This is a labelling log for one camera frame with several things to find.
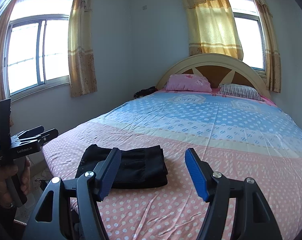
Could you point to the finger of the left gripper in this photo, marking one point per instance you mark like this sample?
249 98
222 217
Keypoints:
30 132
46 136

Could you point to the black pants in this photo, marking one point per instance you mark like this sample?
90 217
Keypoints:
140 168

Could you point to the black clothing beside bed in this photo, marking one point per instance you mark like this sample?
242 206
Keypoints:
145 92

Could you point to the person's left hand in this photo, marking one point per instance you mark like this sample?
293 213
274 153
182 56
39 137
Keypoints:
7 172

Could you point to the dark person's left sleeve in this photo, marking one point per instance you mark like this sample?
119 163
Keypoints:
7 216

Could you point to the left window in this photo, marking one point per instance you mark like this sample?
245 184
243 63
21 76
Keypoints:
36 44

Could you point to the window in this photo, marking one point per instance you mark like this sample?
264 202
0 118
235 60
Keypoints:
36 44
250 33

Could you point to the polka dot bed sheet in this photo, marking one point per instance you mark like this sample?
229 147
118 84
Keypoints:
208 141

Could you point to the striped pillow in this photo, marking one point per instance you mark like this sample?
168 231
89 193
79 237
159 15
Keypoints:
241 91

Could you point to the pink pillow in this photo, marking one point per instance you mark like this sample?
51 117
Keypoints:
188 82

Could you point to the yellow right curtain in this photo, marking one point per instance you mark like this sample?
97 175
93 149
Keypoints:
272 56

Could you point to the cream wooden headboard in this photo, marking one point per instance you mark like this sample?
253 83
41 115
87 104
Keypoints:
218 69

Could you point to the back window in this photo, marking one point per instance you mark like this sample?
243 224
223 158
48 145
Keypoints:
250 33

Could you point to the yellow centre curtain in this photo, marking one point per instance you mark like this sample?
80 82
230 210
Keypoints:
212 28

